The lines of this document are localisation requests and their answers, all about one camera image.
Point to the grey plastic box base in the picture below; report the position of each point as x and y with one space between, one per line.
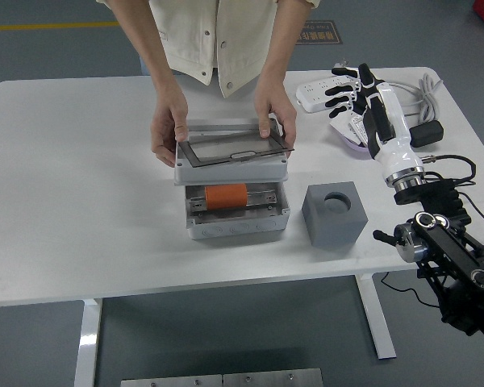
234 230

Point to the white power plug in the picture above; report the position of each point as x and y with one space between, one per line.
342 64

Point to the black power adapter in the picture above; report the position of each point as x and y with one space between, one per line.
427 134

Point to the person's left hand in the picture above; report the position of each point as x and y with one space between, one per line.
276 102

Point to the robot right hand white shell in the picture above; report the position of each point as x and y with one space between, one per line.
395 133

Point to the lilac plastic tray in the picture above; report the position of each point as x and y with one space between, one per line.
359 147

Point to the white wall socket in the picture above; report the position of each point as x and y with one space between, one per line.
340 127

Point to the person's right forearm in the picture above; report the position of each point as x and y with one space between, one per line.
149 52

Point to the person's torso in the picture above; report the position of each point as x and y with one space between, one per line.
193 32

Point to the orange cylindrical battery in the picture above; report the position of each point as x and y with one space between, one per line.
226 196

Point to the white power strip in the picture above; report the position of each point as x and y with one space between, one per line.
310 96

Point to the white table leg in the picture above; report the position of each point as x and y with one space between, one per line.
86 346
381 330

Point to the person's right hand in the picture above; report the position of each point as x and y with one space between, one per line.
167 117

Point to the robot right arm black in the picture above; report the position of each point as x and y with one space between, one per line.
447 246

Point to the black floor sign yellow text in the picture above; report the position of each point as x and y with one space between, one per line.
322 36

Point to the person's left forearm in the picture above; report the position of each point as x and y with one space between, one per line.
284 44

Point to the grey block with round hole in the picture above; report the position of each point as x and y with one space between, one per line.
330 234

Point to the grey metal plate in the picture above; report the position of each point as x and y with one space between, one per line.
272 379

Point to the grey box cover frame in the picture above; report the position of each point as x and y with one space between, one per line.
226 171

